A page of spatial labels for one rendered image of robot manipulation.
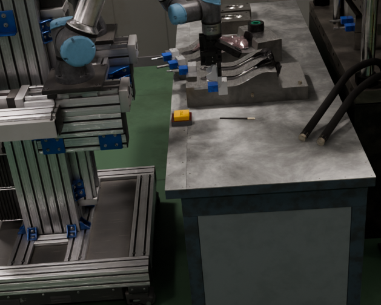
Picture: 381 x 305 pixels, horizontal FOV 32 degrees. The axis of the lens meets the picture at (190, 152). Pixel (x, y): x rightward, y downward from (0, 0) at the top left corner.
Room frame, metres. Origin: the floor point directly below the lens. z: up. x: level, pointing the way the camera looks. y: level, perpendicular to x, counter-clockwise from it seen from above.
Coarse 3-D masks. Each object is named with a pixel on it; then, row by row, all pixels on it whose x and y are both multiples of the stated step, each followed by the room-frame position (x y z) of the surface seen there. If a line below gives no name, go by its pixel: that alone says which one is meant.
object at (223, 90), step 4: (224, 80) 2.35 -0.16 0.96; (208, 84) 2.36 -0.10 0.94; (212, 84) 2.35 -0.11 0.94; (216, 84) 2.35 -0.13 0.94; (224, 84) 2.33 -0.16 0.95; (196, 88) 2.36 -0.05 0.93; (200, 88) 2.36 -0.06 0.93; (204, 88) 2.36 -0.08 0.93; (208, 88) 2.34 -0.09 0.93; (212, 88) 2.34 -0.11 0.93; (216, 88) 2.34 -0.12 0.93; (220, 88) 2.33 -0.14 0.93; (224, 88) 2.33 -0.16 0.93; (208, 92) 2.34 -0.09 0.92; (220, 92) 2.33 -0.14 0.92; (224, 92) 2.33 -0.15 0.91
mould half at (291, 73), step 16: (224, 64) 2.70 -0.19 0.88; (288, 64) 2.69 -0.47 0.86; (208, 80) 2.52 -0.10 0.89; (240, 80) 2.48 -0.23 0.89; (256, 80) 2.45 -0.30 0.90; (272, 80) 2.45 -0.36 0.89; (288, 80) 2.51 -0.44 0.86; (304, 80) 2.50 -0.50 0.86; (192, 96) 2.47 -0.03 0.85; (208, 96) 2.46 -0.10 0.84; (224, 96) 2.46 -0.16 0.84; (240, 96) 2.45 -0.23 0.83; (256, 96) 2.45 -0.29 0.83; (272, 96) 2.45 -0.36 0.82; (288, 96) 2.44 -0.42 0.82; (304, 96) 2.44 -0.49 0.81
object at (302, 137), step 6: (342, 78) 2.37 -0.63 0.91; (336, 84) 2.34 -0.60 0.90; (342, 84) 2.34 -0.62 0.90; (336, 90) 2.31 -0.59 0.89; (330, 96) 2.27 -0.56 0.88; (324, 102) 2.25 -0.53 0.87; (330, 102) 2.25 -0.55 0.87; (318, 108) 2.23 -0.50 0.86; (324, 108) 2.22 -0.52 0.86; (318, 114) 2.18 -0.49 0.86; (312, 120) 2.16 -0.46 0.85; (318, 120) 2.17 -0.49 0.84; (306, 126) 2.13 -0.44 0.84; (312, 126) 2.13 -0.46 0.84; (306, 132) 2.10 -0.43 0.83; (300, 138) 2.09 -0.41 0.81; (306, 138) 2.09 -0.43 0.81
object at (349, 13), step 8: (344, 0) 3.23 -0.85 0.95; (344, 8) 3.22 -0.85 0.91; (352, 8) 3.07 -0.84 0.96; (352, 16) 3.03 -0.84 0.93; (360, 16) 2.96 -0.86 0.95; (352, 24) 3.02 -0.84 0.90; (360, 24) 2.96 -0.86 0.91; (344, 32) 3.20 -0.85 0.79; (352, 32) 3.02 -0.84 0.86; (360, 32) 2.96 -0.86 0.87; (352, 40) 3.01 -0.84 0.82; (360, 40) 2.96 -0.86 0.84; (376, 40) 2.96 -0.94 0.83; (360, 48) 2.96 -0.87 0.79; (376, 48) 2.96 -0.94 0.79
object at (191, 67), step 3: (189, 63) 2.66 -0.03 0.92; (192, 63) 2.66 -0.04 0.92; (195, 63) 2.66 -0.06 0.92; (180, 66) 2.67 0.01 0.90; (183, 66) 2.67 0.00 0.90; (186, 66) 2.66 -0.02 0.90; (189, 66) 2.63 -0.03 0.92; (192, 66) 2.63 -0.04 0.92; (195, 66) 2.63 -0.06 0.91; (177, 69) 2.66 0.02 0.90; (180, 69) 2.64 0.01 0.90; (183, 69) 2.64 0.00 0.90; (186, 69) 2.64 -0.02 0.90; (189, 69) 2.63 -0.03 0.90; (192, 69) 2.63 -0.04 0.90; (195, 69) 2.63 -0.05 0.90; (180, 72) 2.64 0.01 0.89; (183, 72) 2.64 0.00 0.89
